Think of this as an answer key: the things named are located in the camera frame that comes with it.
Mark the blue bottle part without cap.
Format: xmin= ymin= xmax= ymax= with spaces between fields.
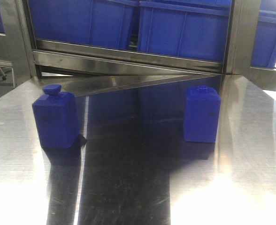
xmin=183 ymin=85 xmax=221 ymax=143

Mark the blue bottle part with cap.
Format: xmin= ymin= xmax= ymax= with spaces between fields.
xmin=32 ymin=84 xmax=79 ymax=149

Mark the stainless steel shelf rack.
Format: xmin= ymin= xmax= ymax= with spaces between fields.
xmin=0 ymin=0 xmax=276 ymax=91

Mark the metal cart with caster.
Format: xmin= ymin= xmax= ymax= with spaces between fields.
xmin=0 ymin=60 xmax=17 ymax=88

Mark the blue plastic bin left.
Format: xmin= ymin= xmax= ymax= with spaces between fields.
xmin=28 ymin=0 xmax=138 ymax=50

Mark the blue plastic bin right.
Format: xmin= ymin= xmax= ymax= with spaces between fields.
xmin=251 ymin=0 xmax=276 ymax=68

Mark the blue plastic bin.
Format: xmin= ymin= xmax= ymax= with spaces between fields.
xmin=28 ymin=0 xmax=138 ymax=50
xmin=137 ymin=0 xmax=230 ymax=62
xmin=251 ymin=0 xmax=276 ymax=68

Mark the blue plastic bin middle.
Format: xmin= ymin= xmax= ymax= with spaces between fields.
xmin=137 ymin=0 xmax=230 ymax=62

